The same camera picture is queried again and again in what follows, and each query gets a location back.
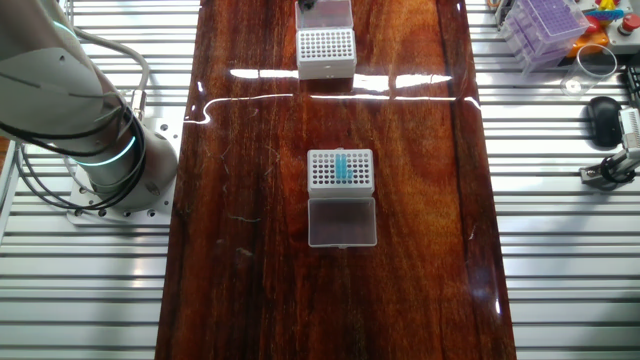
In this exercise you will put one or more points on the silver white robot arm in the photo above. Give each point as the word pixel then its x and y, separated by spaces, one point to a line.
pixel 40 75

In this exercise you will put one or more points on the white hinged pipette tip box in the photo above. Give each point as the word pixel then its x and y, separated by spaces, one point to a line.
pixel 342 222
pixel 327 62

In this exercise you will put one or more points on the purple pipette tip box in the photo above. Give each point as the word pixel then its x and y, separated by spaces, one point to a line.
pixel 545 25

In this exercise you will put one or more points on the glossy wooden board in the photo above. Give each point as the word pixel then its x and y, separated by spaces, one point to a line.
pixel 400 200

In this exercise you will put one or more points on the clear plastic cup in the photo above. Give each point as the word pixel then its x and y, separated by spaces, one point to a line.
pixel 571 86

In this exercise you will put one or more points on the colourful plastic toy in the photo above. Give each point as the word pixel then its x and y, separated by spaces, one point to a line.
pixel 607 7

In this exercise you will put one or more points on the black computer mouse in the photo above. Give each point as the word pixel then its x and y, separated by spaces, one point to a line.
pixel 602 122

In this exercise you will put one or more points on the red emergency stop button box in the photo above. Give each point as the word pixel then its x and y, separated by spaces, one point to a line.
pixel 630 25

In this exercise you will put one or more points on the black keyboard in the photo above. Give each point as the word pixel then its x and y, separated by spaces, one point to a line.
pixel 634 85

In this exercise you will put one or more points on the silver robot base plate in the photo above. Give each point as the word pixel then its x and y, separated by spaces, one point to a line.
pixel 165 135

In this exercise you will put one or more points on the silver depth camera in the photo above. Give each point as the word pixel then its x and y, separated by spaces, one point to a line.
pixel 630 130

